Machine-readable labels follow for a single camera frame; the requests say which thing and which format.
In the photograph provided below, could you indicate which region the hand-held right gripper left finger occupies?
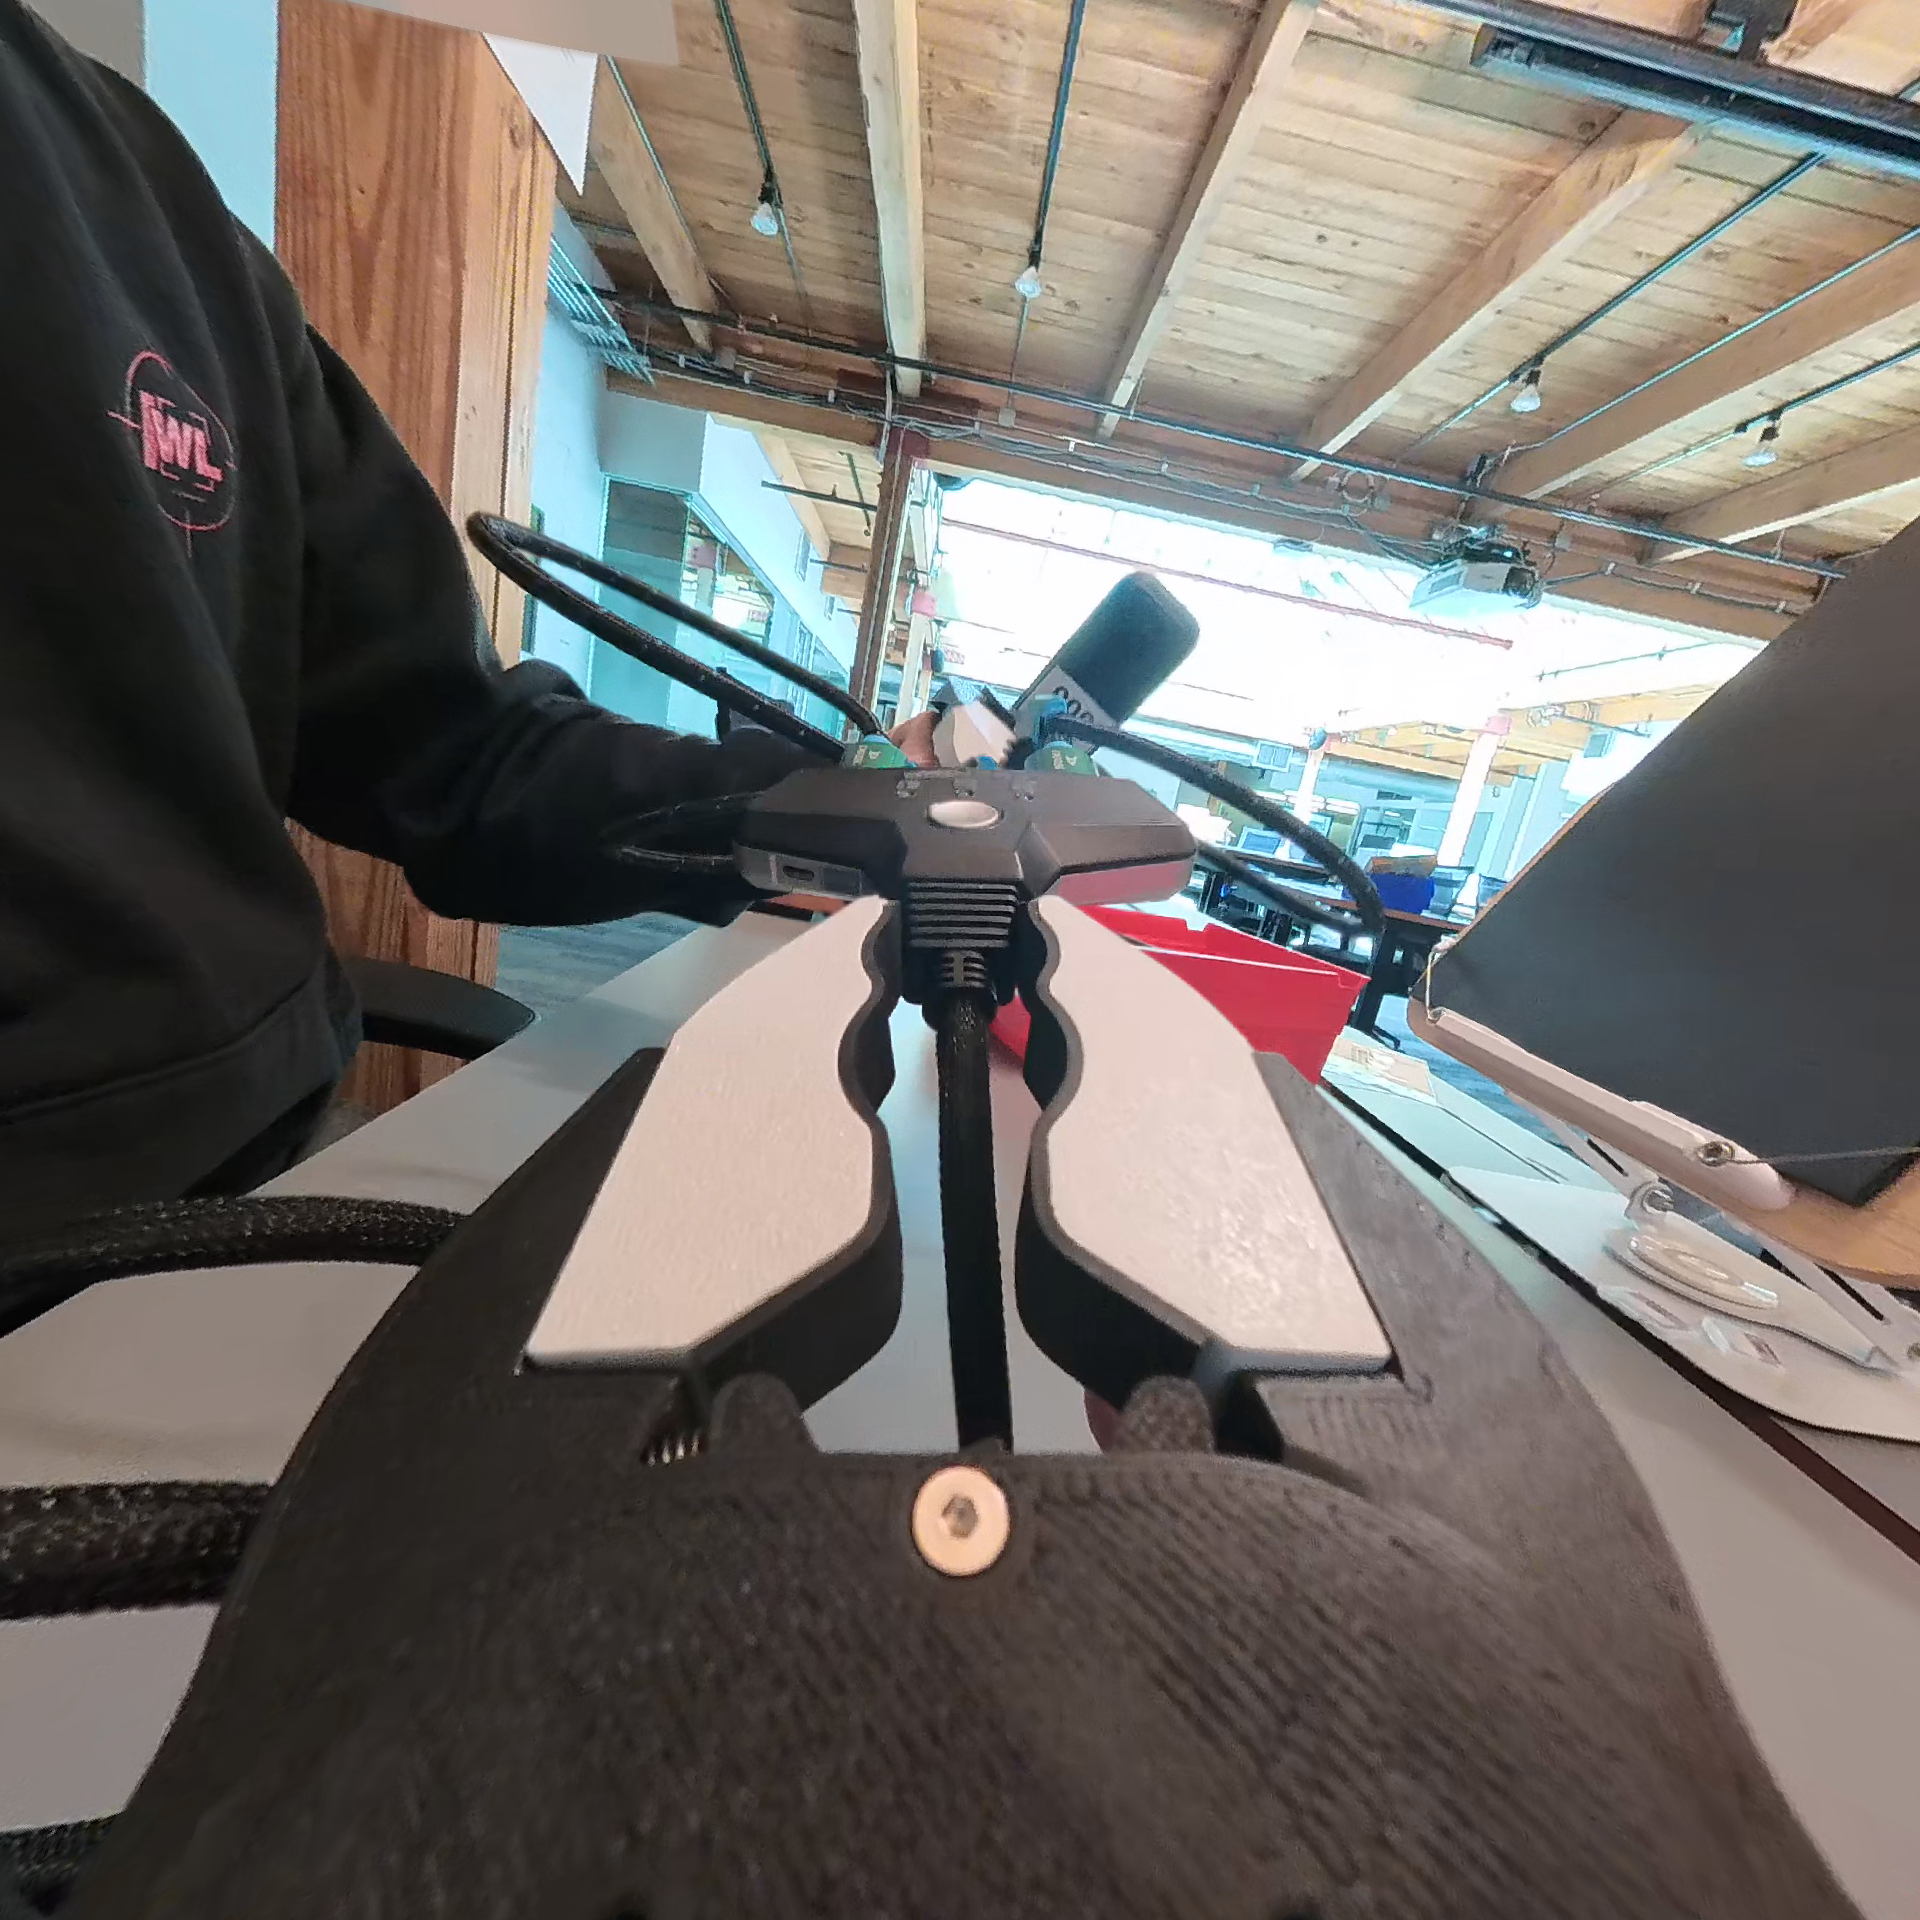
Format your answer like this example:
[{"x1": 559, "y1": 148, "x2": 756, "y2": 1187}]
[{"x1": 522, "y1": 896, "x2": 905, "y2": 1412}]

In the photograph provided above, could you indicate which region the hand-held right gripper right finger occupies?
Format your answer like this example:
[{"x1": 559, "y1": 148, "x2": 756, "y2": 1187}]
[{"x1": 1014, "y1": 896, "x2": 1401, "y2": 1403}]

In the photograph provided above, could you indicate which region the black switch box cable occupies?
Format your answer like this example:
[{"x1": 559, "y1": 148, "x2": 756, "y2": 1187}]
[{"x1": 897, "y1": 883, "x2": 1038, "y2": 1454}]

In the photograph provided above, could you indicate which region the black cable with green plugs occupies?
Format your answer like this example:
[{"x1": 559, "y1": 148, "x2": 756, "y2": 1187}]
[
  {"x1": 1043, "y1": 718, "x2": 1390, "y2": 991},
  {"x1": 465, "y1": 510, "x2": 903, "y2": 879}
]

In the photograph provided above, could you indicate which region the person's left forearm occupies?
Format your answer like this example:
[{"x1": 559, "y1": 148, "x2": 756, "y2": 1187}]
[{"x1": 450, "y1": 660, "x2": 841, "y2": 923}]

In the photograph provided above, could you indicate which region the white desk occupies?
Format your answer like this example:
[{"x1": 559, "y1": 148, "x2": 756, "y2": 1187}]
[{"x1": 0, "y1": 901, "x2": 1920, "y2": 1920}]

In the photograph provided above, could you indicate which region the red plastic bin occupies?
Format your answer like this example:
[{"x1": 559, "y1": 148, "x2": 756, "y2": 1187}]
[{"x1": 990, "y1": 901, "x2": 1374, "y2": 1086}]

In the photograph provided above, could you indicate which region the black office chair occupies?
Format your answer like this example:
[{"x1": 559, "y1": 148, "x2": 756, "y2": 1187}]
[{"x1": 343, "y1": 957, "x2": 540, "y2": 1059}]

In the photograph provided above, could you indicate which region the ceiling projector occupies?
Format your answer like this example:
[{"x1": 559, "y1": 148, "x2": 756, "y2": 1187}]
[{"x1": 1411, "y1": 544, "x2": 1547, "y2": 615}]

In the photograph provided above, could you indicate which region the white folding stand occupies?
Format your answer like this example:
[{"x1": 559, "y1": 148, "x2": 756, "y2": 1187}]
[{"x1": 1594, "y1": 1176, "x2": 1920, "y2": 1374}]

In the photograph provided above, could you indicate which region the black tilted panel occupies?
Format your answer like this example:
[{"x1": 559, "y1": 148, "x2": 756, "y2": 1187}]
[{"x1": 1409, "y1": 516, "x2": 1920, "y2": 1213}]

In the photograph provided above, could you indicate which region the white paper sheet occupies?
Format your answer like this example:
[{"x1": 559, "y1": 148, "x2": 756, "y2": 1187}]
[{"x1": 1590, "y1": 1276, "x2": 1920, "y2": 1445}]

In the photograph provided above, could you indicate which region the wooden pillar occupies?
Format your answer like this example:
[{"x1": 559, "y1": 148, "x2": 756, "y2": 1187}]
[{"x1": 276, "y1": 0, "x2": 559, "y2": 1115}]

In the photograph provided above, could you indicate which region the person's black hoodie torso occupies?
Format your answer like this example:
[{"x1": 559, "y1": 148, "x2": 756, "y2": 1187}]
[{"x1": 0, "y1": 0, "x2": 529, "y2": 1255}]

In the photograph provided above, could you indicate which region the thick black braided cable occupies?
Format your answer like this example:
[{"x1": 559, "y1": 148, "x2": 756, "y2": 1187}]
[
  {"x1": 0, "y1": 1191, "x2": 471, "y2": 1297},
  {"x1": 0, "y1": 1476, "x2": 275, "y2": 1625}
]

